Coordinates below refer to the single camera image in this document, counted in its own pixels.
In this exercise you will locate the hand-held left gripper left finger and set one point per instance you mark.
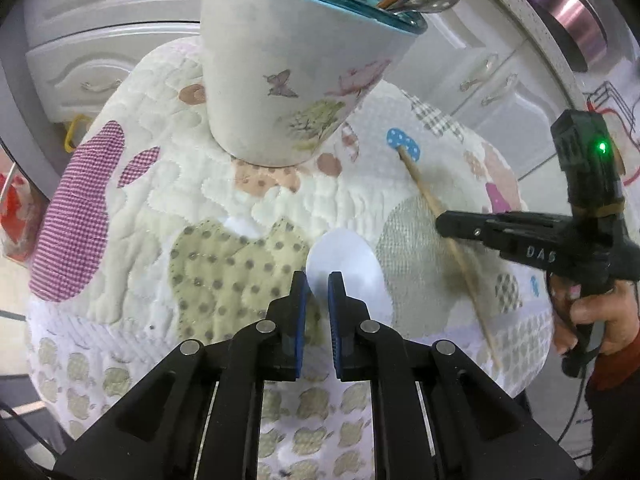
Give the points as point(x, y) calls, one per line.
point(300, 320)

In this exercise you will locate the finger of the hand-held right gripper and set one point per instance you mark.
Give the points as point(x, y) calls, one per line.
point(465, 230)

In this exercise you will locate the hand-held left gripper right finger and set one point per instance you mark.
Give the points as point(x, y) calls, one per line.
point(336, 320)

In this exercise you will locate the white plastic spoon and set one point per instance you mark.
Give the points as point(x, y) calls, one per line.
point(347, 260)

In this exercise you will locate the white floral cup teal rim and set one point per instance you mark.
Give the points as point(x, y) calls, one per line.
point(280, 60)

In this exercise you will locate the person's right hand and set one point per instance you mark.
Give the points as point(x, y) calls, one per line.
point(622, 310)

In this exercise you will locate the white cabinet door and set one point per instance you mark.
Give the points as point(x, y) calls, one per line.
point(530, 125)
point(450, 50)

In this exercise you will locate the patchwork quilted cover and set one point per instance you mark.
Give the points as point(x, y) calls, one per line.
point(150, 210)

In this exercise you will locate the speckled countertop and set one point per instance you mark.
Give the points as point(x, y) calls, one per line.
point(540, 25)

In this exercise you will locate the stainless steel pot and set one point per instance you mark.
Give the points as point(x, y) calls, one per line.
point(570, 10)

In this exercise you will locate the red and white bag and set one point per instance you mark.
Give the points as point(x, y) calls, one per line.
point(17, 215)

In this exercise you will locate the white cabinet drawer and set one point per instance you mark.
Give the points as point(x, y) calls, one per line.
point(110, 70)
point(125, 0)

